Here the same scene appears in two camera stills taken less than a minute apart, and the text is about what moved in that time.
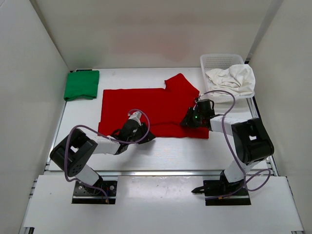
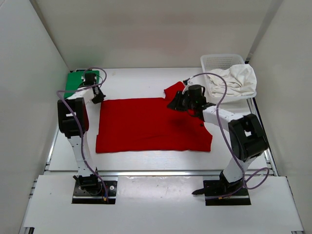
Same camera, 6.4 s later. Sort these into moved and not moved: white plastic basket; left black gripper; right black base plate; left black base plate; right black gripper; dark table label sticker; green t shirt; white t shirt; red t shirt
Moved: left black gripper; right black gripper; red t shirt
Not moved: green t shirt; left black base plate; white t shirt; dark table label sticker; right black base plate; white plastic basket
